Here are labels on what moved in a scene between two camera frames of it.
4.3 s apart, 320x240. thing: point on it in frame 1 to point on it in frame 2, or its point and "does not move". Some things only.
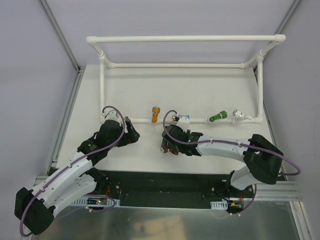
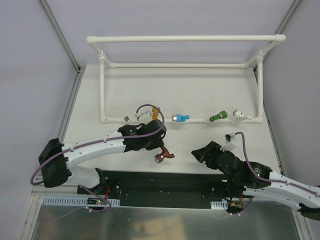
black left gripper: x=131 y=133 to x=157 y=135
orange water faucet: x=156 y=110 does not move
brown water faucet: x=170 y=150 to x=165 y=153
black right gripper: x=169 y=144 to x=210 y=157
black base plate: x=171 y=189 does not move
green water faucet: x=222 y=114 does not move
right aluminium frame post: x=290 y=12 does not move
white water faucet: x=238 y=117 does not move
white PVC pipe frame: x=258 y=63 does not move
